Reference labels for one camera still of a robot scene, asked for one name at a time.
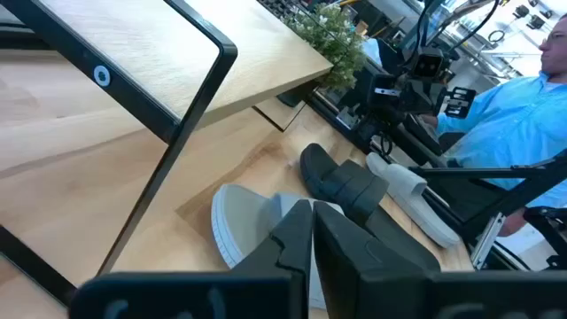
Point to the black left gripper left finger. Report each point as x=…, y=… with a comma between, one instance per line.
x=283, y=248

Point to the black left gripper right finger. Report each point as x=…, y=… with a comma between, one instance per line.
x=350, y=257

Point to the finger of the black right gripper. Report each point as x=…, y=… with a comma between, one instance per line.
x=460, y=103

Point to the grey rubber slide sandal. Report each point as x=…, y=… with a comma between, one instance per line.
x=241, y=221
x=412, y=190

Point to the black rubber slide sandal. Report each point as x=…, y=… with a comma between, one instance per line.
x=341, y=186

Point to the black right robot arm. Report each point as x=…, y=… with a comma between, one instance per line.
x=367, y=128

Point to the person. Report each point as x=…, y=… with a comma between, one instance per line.
x=509, y=124

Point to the small green potted plant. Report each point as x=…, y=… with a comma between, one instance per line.
x=336, y=40

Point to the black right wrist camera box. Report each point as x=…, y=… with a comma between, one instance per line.
x=429, y=64

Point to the wooden shelf black metal frame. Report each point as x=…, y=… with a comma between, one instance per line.
x=155, y=44

